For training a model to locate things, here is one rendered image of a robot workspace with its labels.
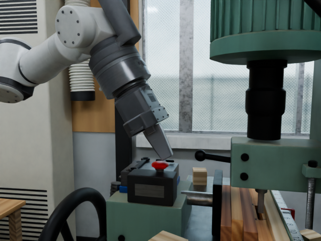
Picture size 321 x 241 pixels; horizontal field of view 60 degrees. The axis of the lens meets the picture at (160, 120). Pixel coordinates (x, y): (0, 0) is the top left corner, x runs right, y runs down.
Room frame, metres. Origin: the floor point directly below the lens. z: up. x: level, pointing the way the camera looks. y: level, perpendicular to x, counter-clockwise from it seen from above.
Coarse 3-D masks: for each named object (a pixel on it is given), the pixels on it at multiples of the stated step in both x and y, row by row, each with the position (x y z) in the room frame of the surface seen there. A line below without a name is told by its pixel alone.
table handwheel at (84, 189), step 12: (72, 192) 0.52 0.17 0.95; (84, 192) 0.53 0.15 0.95; (96, 192) 0.58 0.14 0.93; (60, 204) 0.48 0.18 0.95; (72, 204) 0.49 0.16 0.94; (96, 204) 0.60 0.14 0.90; (60, 216) 0.45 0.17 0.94; (48, 228) 0.43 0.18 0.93; (60, 228) 0.45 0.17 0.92; (48, 240) 0.42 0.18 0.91; (72, 240) 0.49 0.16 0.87; (96, 240) 0.60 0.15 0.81
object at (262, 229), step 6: (252, 192) 0.55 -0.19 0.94; (252, 198) 0.52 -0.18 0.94; (258, 216) 0.50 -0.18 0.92; (264, 216) 0.45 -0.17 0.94; (258, 228) 0.41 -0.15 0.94; (264, 228) 0.41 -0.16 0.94; (258, 234) 0.39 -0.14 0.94; (264, 234) 0.39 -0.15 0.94; (270, 234) 0.39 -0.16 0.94; (258, 240) 0.37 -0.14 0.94; (264, 240) 0.37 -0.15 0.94; (270, 240) 0.37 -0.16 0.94
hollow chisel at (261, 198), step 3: (258, 195) 0.44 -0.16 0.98; (261, 195) 0.44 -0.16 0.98; (258, 198) 0.44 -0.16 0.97; (261, 198) 0.44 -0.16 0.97; (258, 201) 0.44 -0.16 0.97; (261, 201) 0.44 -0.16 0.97; (258, 204) 0.44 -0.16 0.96; (261, 204) 0.44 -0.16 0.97; (258, 207) 0.44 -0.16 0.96; (261, 207) 0.44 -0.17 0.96; (258, 210) 0.44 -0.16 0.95; (261, 210) 0.44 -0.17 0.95
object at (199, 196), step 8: (216, 176) 0.49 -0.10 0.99; (216, 184) 0.45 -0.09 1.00; (184, 192) 0.50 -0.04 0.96; (192, 192) 0.50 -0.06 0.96; (200, 192) 0.50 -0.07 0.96; (216, 192) 0.45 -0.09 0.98; (192, 200) 0.49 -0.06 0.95; (200, 200) 0.48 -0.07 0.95; (208, 200) 0.48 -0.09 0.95; (216, 200) 0.45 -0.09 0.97; (216, 208) 0.44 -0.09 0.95; (216, 216) 0.44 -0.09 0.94; (216, 224) 0.44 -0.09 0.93; (216, 232) 0.44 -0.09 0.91
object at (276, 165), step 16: (240, 144) 0.42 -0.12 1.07; (256, 144) 0.41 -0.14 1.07; (272, 144) 0.41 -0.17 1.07; (288, 144) 0.41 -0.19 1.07; (304, 144) 0.41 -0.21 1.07; (320, 144) 0.41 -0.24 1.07; (240, 160) 0.41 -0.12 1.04; (256, 160) 0.41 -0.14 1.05; (272, 160) 0.40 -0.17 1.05; (288, 160) 0.40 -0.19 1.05; (304, 160) 0.39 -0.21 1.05; (320, 160) 0.39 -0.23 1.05; (240, 176) 0.41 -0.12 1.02; (256, 176) 0.41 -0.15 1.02; (272, 176) 0.40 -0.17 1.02; (288, 176) 0.40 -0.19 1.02; (304, 176) 0.39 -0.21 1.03; (304, 192) 0.39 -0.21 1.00; (320, 192) 0.39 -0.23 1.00
